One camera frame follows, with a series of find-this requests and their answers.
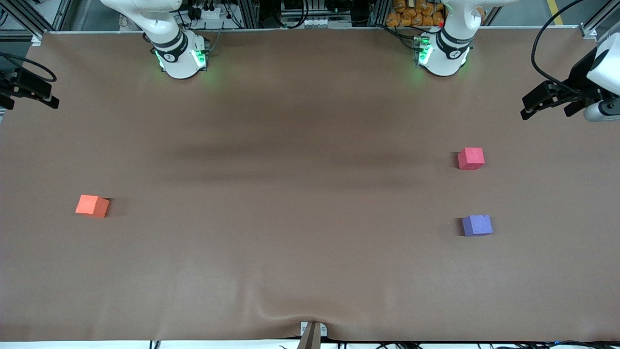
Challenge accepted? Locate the orange foam block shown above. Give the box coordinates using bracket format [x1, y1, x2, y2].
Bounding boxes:
[75, 194, 110, 218]

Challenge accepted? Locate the red foam block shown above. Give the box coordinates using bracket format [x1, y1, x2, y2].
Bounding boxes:
[457, 147, 485, 171]

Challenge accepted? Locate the purple foam block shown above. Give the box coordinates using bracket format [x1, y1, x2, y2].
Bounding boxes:
[462, 215, 493, 237]

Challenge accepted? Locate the pile of orange objects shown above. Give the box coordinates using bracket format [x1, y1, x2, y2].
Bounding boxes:
[386, 0, 446, 28]

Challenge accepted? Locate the white power strip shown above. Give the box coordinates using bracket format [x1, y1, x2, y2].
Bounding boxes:
[190, 5, 223, 20]

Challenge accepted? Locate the white terminal block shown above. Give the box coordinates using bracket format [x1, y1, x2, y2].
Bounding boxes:
[286, 17, 352, 29]

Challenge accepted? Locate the brown table cover sheet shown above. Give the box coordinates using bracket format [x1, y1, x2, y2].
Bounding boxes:
[0, 27, 620, 342]

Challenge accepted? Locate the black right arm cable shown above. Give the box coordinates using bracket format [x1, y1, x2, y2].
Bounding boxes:
[0, 52, 58, 83]

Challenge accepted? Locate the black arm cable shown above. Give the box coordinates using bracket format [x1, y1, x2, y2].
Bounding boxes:
[0, 52, 58, 83]
[531, 0, 588, 94]

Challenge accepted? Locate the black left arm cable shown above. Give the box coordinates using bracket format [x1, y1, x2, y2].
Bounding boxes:
[531, 0, 588, 94]

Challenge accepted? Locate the aluminium frame strut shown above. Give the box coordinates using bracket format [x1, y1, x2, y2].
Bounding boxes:
[579, 0, 620, 39]
[0, 0, 73, 39]

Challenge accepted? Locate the aluminium frame post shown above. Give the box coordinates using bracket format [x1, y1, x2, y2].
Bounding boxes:
[241, 0, 260, 29]
[373, 0, 391, 28]

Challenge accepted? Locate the silver clamp bracket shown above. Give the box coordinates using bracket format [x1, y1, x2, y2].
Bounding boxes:
[300, 321, 328, 338]

